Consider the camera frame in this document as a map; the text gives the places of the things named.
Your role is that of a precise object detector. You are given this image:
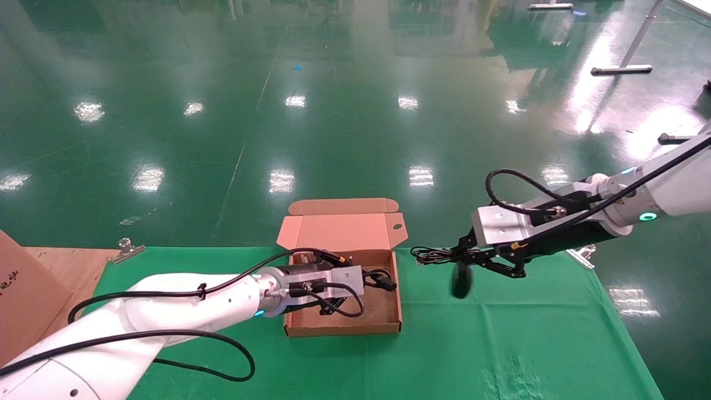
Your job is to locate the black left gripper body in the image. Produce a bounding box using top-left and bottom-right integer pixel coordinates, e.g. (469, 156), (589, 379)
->
(286, 297), (334, 316)

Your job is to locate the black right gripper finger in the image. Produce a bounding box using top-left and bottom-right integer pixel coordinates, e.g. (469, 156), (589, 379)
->
(455, 233), (490, 263)
(475, 257), (527, 279)

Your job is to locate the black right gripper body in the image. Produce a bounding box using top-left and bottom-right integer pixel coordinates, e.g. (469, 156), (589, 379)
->
(483, 221), (617, 262)

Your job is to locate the black wired computer mouse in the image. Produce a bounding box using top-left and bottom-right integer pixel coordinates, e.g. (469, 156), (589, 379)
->
(411, 246), (474, 299)

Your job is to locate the black cable with plug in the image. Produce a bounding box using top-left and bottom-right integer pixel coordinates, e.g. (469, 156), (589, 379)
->
(363, 268), (398, 293)

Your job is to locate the open brown cardboard box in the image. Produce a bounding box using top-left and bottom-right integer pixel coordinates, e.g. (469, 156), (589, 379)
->
(276, 198), (409, 338)

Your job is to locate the silver binder clip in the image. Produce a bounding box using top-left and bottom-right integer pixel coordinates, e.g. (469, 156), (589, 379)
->
(567, 246), (597, 271)
(110, 238), (146, 265)

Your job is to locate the green table cloth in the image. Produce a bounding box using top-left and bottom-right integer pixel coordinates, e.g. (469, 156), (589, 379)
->
(89, 247), (665, 400)

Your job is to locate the clear plastic floor scrap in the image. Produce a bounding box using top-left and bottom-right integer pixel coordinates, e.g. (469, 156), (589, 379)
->
(119, 209), (157, 227)

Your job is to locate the white table top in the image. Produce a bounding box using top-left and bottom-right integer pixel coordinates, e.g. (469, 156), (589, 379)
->
(669, 0), (711, 22)

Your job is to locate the large brown cardboard carton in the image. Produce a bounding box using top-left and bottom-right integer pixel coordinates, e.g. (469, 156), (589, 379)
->
(0, 229), (74, 367)

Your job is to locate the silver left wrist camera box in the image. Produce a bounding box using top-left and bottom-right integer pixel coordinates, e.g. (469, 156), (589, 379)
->
(288, 266), (365, 299)

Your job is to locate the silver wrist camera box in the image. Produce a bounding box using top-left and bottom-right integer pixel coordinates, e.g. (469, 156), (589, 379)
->
(288, 266), (365, 299)
(471, 204), (537, 247)

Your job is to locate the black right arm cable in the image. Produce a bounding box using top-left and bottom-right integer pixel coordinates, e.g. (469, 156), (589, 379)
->
(485, 136), (711, 251)

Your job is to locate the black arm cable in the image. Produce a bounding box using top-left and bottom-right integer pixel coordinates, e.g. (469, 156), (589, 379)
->
(485, 136), (711, 251)
(0, 248), (365, 384)

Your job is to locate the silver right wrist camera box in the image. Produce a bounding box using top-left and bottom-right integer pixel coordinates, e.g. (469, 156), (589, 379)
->
(471, 204), (537, 247)

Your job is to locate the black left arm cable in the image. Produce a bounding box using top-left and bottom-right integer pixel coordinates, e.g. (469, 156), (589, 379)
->
(0, 248), (365, 384)

